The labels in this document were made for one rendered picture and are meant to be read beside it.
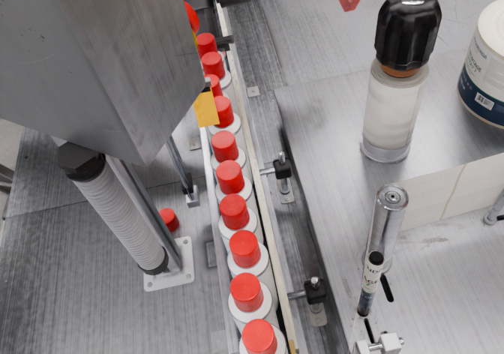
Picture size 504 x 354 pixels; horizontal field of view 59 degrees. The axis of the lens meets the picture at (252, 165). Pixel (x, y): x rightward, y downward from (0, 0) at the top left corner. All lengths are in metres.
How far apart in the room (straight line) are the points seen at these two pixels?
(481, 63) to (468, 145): 0.14
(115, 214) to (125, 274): 0.42
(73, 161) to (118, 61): 0.11
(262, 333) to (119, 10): 0.33
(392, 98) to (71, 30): 0.53
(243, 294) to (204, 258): 0.32
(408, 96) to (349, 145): 0.18
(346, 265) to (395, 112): 0.25
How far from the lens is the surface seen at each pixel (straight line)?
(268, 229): 0.71
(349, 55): 1.09
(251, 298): 0.49
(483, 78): 0.88
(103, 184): 0.38
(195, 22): 0.38
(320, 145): 0.84
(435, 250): 0.75
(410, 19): 0.63
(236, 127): 0.67
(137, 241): 0.46
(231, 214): 0.53
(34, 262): 0.92
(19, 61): 0.32
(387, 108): 0.72
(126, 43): 0.28
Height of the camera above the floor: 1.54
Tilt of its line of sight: 53 degrees down
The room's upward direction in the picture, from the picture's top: 11 degrees counter-clockwise
